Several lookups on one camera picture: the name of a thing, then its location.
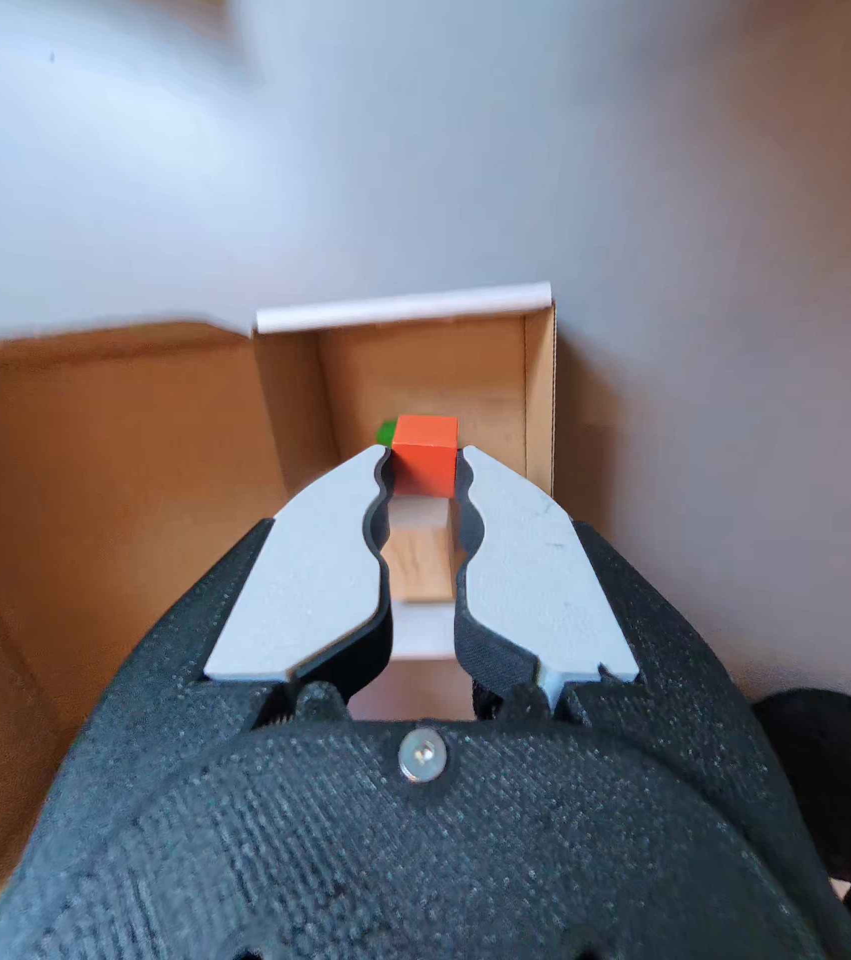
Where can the red wooden cube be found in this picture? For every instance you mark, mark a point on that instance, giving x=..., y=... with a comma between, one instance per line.
x=425, y=461

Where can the green wooden cube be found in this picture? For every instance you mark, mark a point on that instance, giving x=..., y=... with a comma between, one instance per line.
x=386, y=433

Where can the white cardboard box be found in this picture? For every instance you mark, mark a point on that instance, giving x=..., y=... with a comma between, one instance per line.
x=95, y=465

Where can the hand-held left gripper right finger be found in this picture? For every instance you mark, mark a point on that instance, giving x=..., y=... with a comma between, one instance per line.
x=545, y=585

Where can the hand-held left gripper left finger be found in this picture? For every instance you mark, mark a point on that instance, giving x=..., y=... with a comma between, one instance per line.
x=305, y=585

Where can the natural wooden cube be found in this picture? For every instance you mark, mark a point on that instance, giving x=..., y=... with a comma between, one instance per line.
x=422, y=562

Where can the dark cloth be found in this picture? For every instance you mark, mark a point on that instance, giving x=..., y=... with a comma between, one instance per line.
x=845, y=787

